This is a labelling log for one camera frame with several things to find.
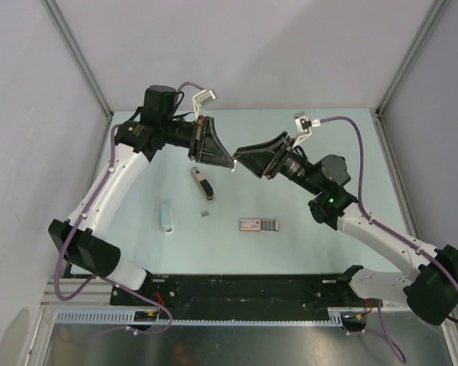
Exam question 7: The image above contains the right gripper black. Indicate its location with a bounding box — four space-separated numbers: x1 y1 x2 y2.
233 131 324 196

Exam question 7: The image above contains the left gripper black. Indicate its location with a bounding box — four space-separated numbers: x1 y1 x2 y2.
162 116 234 169

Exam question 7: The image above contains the beige black stapler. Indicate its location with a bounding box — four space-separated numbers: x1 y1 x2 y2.
191 167 215 202

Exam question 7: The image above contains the red staple box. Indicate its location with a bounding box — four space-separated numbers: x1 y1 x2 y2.
239 219 279 232

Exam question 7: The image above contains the light blue stapler cover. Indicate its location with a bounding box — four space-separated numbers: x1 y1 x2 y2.
160 202 173 234

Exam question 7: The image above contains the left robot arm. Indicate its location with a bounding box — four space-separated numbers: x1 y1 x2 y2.
48 85 234 305

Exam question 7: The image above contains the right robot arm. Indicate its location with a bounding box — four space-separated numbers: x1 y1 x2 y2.
234 133 458 326

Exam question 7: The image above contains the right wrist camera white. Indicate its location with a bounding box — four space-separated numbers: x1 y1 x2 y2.
293 111 311 147

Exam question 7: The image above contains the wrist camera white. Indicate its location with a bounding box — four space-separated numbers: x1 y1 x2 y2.
293 111 311 147
192 88 218 120

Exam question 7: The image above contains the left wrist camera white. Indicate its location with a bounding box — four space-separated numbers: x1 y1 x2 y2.
192 88 218 120

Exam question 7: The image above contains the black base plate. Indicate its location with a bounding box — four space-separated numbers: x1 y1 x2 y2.
109 272 383 320

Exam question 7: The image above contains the aluminium rail frame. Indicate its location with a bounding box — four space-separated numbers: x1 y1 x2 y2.
41 278 118 307

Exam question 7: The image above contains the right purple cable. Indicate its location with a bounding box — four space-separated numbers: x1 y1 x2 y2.
311 116 458 363

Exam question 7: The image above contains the grey cable duct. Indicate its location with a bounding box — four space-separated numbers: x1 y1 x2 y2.
53 307 344 327

